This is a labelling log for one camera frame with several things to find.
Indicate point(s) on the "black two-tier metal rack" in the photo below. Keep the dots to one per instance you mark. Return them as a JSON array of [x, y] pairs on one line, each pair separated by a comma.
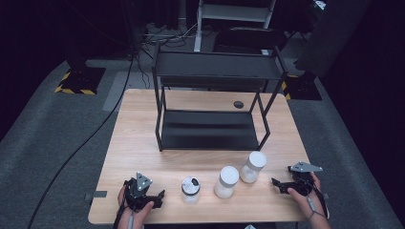
[[207, 133]]

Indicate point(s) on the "dark grey hanging panel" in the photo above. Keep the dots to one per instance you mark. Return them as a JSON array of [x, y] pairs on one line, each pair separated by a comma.
[[334, 35]]

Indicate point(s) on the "grey tape strip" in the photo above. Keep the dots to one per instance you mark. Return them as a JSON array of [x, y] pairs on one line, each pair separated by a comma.
[[97, 194], [325, 196]]

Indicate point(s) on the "white metal stand frame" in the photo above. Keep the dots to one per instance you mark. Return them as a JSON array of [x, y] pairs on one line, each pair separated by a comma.
[[234, 12]]

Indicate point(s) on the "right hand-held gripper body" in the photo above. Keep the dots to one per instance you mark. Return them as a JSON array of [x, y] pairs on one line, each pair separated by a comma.
[[301, 183]]

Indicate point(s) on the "person's left hand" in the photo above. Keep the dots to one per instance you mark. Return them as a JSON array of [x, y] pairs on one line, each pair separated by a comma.
[[135, 219]]

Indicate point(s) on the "glass shaker jar black lid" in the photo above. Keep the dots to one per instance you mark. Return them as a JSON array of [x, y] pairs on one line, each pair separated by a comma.
[[190, 191]]

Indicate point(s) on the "person's right hand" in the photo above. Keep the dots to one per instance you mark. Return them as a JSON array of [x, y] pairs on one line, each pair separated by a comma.
[[313, 203]]

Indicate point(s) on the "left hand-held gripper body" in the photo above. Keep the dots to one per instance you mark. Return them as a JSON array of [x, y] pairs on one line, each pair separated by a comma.
[[137, 192]]

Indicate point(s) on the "white-lid jar of white powder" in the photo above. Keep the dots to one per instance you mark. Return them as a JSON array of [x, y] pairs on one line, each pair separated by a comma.
[[226, 183], [253, 167]]

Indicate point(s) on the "black yellow striped base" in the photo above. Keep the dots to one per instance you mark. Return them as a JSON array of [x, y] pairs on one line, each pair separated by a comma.
[[302, 89], [81, 81]]

